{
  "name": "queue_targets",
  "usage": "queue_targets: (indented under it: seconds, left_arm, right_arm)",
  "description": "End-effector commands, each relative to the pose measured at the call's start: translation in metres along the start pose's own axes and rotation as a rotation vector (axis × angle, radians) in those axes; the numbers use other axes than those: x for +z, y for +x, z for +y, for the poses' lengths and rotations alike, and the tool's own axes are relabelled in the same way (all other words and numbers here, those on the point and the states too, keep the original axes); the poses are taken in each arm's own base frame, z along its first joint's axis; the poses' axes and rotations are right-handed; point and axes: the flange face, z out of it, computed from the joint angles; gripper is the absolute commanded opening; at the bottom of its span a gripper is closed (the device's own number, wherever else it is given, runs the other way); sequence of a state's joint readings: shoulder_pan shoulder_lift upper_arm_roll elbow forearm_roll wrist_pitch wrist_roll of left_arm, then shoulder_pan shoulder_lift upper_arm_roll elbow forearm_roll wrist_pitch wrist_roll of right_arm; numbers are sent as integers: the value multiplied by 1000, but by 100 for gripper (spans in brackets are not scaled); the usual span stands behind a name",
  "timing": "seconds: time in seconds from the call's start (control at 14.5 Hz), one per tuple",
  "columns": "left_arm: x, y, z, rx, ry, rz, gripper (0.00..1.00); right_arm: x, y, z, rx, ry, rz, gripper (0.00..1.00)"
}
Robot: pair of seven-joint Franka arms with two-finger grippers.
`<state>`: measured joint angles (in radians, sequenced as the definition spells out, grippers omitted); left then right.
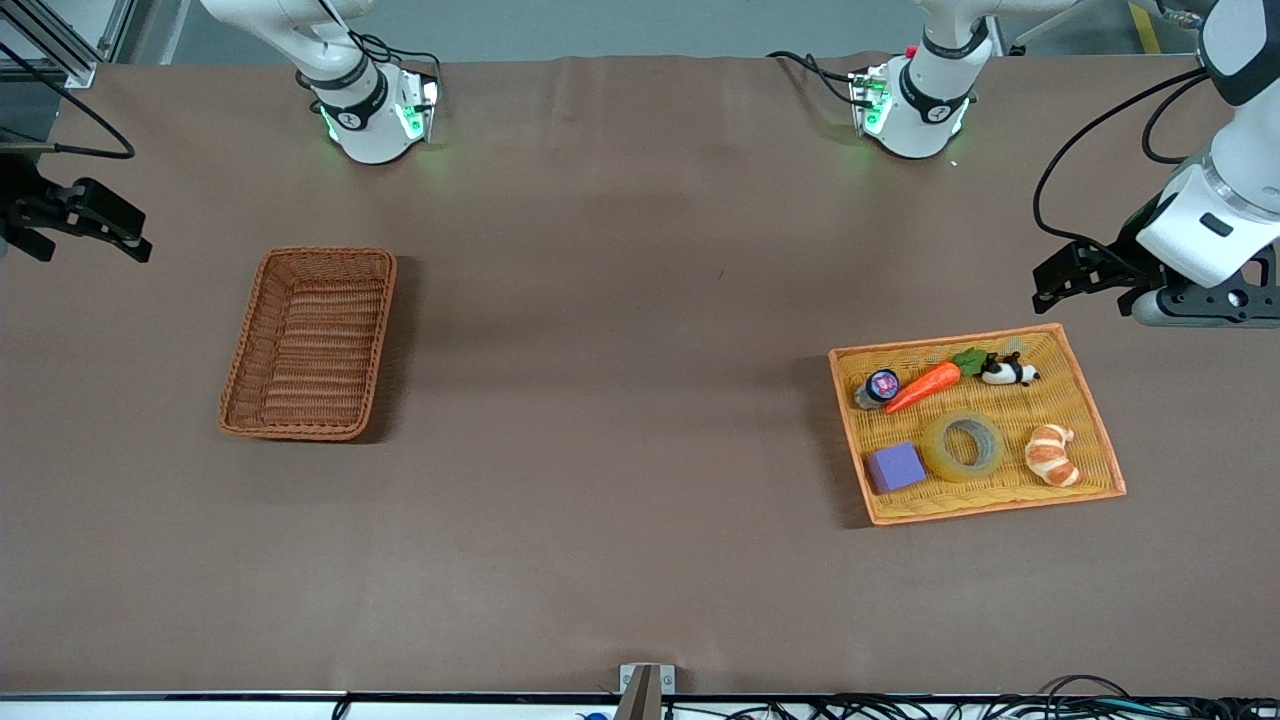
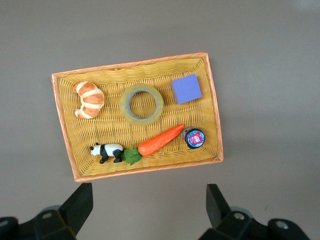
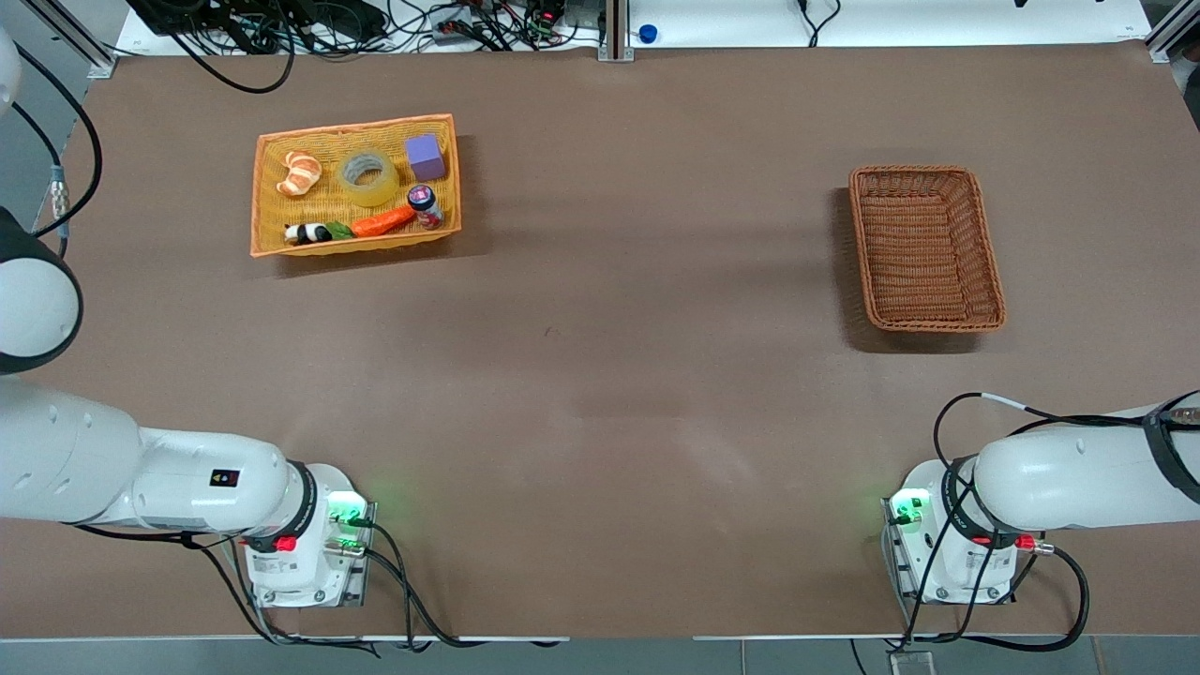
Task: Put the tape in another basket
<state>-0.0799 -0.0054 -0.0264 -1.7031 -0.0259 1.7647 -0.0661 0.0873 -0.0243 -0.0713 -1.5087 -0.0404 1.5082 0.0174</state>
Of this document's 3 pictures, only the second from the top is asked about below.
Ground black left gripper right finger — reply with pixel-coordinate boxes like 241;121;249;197
198;183;312;240

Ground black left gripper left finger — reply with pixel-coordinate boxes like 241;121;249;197
0;182;94;240

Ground clear yellowish tape roll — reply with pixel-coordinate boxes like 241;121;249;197
119;83;165;127

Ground yellow wicker basket orange rim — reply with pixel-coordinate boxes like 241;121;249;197
51;51;224;183

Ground black white panda figurine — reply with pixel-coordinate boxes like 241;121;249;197
89;142;124;165

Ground small jar with printed lid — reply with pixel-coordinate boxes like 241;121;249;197
181;126;206;150

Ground orange toy carrot green leaves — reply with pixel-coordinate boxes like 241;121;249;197
120;123;185;166

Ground toy croissant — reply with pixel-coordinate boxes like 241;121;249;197
71;80;105;120

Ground purple foam block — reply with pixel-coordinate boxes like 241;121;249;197
170;73;203;105

